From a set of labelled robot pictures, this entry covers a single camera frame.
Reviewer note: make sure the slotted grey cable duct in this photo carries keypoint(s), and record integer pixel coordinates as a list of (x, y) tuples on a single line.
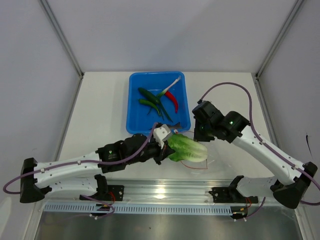
[(130, 208)]

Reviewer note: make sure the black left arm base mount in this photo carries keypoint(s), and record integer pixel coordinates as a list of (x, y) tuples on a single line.
[(104, 191)]

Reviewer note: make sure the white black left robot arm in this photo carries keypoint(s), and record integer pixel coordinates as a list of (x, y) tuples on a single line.
[(83, 176)]

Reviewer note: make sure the clear zip bag orange zipper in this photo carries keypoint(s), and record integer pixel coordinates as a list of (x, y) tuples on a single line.
[(204, 165)]

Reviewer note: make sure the aluminium frame rail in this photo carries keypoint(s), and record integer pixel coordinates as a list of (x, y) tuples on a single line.
[(141, 191)]

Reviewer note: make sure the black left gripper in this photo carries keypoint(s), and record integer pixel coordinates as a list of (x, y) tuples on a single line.
[(162, 153)]

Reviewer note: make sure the red toy chili pepper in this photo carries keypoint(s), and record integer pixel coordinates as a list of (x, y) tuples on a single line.
[(171, 97)]

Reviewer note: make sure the toy napa cabbage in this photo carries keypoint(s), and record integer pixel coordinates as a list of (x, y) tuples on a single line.
[(186, 149)]

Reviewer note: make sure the small green toy pepper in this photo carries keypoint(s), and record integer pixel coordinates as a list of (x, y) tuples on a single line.
[(150, 104)]

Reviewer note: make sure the toy green onion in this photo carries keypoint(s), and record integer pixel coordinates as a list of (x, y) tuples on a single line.
[(162, 93)]

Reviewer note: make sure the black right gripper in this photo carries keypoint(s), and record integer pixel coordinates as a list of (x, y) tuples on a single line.
[(197, 136)]

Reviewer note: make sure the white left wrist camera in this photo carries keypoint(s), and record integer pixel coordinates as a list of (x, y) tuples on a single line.
[(161, 134)]

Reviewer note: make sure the blue plastic bin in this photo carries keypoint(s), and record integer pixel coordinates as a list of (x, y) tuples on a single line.
[(140, 118)]

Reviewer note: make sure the grey toy fish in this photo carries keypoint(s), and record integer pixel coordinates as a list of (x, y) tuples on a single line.
[(171, 127)]

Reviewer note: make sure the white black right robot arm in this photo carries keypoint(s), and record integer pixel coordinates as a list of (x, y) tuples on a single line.
[(291, 178)]

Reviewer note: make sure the dark green toy cucumber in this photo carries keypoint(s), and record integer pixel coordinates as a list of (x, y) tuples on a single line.
[(149, 96)]

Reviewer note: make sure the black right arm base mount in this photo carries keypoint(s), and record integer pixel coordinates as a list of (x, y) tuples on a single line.
[(230, 194)]

